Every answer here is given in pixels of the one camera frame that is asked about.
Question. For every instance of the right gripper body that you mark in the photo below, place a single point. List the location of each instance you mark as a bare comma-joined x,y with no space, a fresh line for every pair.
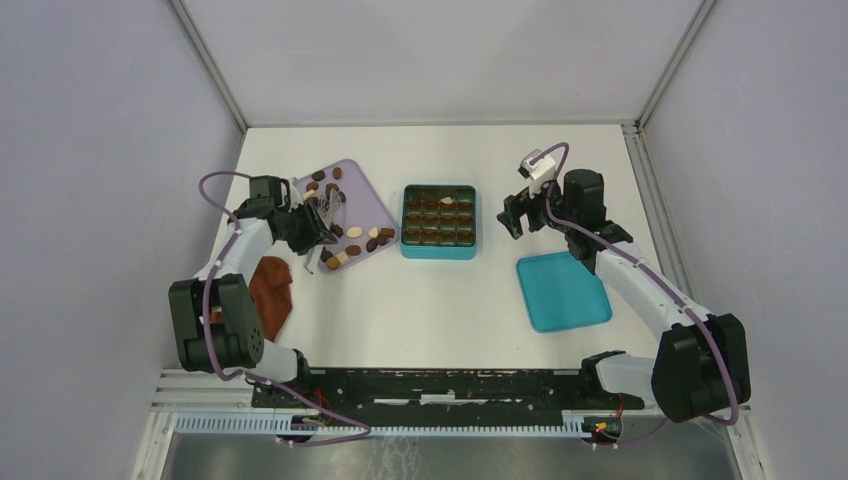
538,208

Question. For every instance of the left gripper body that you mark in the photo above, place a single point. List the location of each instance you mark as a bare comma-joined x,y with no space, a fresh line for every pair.
302,228

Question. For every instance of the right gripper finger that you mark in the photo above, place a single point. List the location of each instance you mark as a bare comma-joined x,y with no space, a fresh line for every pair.
515,227
511,207

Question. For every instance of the metal kitchen tongs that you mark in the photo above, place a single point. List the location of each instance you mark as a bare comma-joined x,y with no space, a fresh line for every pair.
326,208

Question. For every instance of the teal chocolate box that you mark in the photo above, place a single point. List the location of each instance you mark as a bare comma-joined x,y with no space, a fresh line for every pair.
432,231

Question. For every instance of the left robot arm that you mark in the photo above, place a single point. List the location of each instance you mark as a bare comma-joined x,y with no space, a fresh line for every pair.
216,326

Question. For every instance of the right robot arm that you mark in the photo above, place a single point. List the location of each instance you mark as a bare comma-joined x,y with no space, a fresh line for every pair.
701,366

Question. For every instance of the purple tray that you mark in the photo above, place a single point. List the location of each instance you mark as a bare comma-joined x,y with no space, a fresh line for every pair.
358,220

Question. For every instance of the brown cloth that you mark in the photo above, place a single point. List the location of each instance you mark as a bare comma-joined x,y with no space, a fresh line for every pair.
270,288

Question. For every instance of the teal box lid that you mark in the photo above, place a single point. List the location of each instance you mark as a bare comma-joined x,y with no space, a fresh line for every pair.
560,294

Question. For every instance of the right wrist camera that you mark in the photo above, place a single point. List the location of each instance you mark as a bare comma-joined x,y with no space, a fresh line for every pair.
537,167

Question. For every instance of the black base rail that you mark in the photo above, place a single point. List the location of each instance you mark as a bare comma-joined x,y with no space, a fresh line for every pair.
382,397

